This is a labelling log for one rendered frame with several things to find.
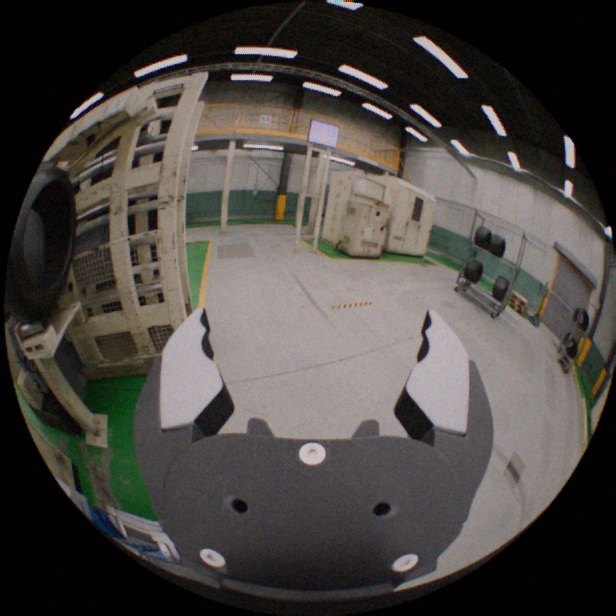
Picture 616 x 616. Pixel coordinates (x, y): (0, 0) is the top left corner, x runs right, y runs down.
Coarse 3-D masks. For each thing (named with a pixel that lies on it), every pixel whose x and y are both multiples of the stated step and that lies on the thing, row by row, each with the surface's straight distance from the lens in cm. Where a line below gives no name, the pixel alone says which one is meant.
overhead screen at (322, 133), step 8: (312, 120) 430; (312, 128) 424; (320, 128) 431; (328, 128) 440; (336, 128) 449; (312, 136) 418; (320, 136) 426; (328, 136) 434; (336, 136) 443; (320, 144) 424; (328, 144) 429
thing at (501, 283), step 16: (480, 240) 467; (496, 240) 456; (464, 256) 475; (496, 256) 465; (464, 272) 478; (480, 272) 522; (464, 288) 475; (480, 288) 474; (496, 288) 446; (512, 288) 497; (496, 304) 451
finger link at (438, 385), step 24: (432, 312) 12; (432, 336) 10; (456, 336) 11; (432, 360) 9; (456, 360) 9; (408, 384) 7; (432, 384) 8; (456, 384) 8; (408, 408) 7; (432, 408) 7; (456, 408) 7; (408, 432) 8; (456, 432) 7
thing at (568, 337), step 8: (584, 296) 623; (576, 304) 742; (576, 312) 679; (584, 312) 639; (576, 320) 672; (584, 320) 715; (592, 320) 636; (568, 328) 741; (584, 328) 645; (568, 336) 677; (560, 344) 746; (568, 344) 633; (576, 344) 639; (560, 352) 661; (568, 352) 678; (576, 352) 643; (568, 360) 711; (568, 368) 638
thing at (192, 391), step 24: (192, 336) 10; (168, 360) 9; (192, 360) 9; (168, 384) 8; (192, 384) 8; (216, 384) 7; (168, 408) 7; (192, 408) 7; (216, 408) 7; (216, 432) 8
